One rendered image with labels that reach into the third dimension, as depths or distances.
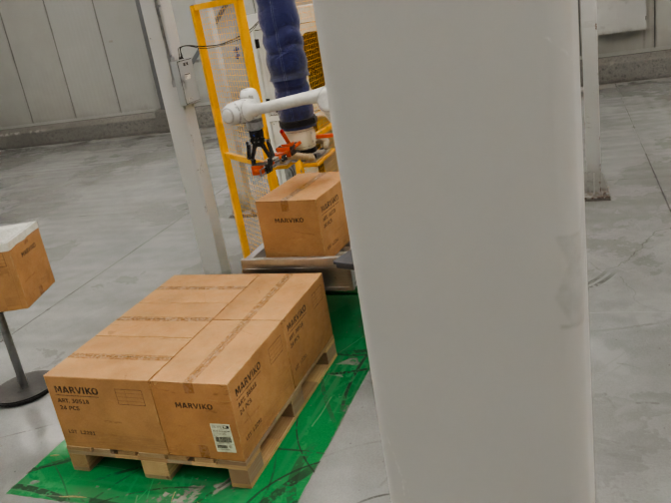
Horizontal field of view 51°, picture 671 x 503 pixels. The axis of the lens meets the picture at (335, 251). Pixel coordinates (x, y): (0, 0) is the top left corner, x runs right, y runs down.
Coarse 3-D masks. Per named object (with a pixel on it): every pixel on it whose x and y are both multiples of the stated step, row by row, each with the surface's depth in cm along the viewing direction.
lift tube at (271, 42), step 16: (256, 0) 392; (288, 0) 390; (272, 16) 389; (288, 16) 391; (272, 32) 394; (288, 32) 393; (272, 48) 397; (288, 48) 396; (272, 64) 401; (288, 64) 399; (304, 64) 405; (272, 80) 407; (288, 80) 401
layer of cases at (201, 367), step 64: (128, 320) 380; (192, 320) 367; (256, 320) 355; (320, 320) 397; (64, 384) 331; (128, 384) 318; (192, 384) 305; (256, 384) 323; (128, 448) 334; (192, 448) 320
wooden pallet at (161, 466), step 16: (320, 368) 405; (304, 384) 391; (288, 400) 355; (304, 400) 373; (288, 416) 363; (272, 432) 352; (80, 448) 345; (96, 448) 341; (256, 448) 321; (272, 448) 339; (80, 464) 349; (96, 464) 353; (144, 464) 334; (160, 464) 330; (176, 464) 336; (192, 464) 323; (208, 464) 320; (224, 464) 317; (240, 464) 313; (256, 464) 321; (240, 480) 317; (256, 480) 321
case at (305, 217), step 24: (288, 192) 424; (312, 192) 415; (336, 192) 426; (264, 216) 416; (288, 216) 410; (312, 216) 404; (336, 216) 426; (264, 240) 423; (288, 240) 416; (312, 240) 410; (336, 240) 426
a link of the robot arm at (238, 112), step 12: (288, 96) 346; (300, 96) 345; (312, 96) 343; (228, 108) 342; (240, 108) 344; (252, 108) 343; (264, 108) 343; (276, 108) 344; (288, 108) 346; (228, 120) 343; (240, 120) 346
